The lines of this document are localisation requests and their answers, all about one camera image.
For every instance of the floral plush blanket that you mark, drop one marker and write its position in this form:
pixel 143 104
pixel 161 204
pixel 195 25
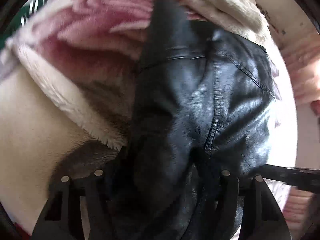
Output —
pixel 75 42

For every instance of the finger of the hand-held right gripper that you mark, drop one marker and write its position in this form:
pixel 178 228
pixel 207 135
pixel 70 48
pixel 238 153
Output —
pixel 287 175

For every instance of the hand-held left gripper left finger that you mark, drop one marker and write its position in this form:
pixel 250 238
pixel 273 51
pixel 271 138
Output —
pixel 97 187

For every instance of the black leather jacket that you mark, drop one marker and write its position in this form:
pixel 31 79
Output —
pixel 187 92

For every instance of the green garment with white stripes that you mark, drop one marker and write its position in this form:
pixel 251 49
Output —
pixel 32 12

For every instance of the white knitted sweater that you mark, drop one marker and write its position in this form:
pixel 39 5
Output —
pixel 225 5

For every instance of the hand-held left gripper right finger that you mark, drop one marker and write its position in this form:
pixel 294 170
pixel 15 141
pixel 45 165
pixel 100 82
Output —
pixel 226 187

